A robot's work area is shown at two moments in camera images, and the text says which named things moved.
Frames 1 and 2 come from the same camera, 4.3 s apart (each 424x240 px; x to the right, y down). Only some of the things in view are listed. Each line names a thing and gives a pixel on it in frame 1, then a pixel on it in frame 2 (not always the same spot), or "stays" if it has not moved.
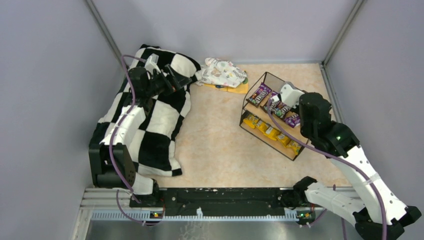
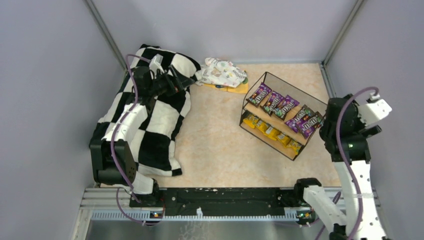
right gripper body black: [276, 103] → [371, 131]
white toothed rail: [149, 215] stays
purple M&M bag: [293, 121] stays
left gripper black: [168, 82] stays
